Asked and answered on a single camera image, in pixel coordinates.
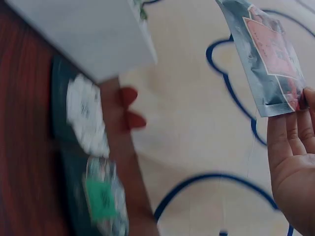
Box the dark teal box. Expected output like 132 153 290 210
50 54 130 236

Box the person's right hand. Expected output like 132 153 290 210
266 87 315 236

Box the white cardboard box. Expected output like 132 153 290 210
4 0 158 86

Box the silver packet with green label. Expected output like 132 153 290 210
82 156 129 236

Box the silver packet with pink label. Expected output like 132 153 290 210
215 0 306 118

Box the person's left hand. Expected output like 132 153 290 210
97 78 148 160

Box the person's left forearm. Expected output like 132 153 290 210
107 156 160 236

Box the white packet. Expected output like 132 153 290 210
65 74 111 158

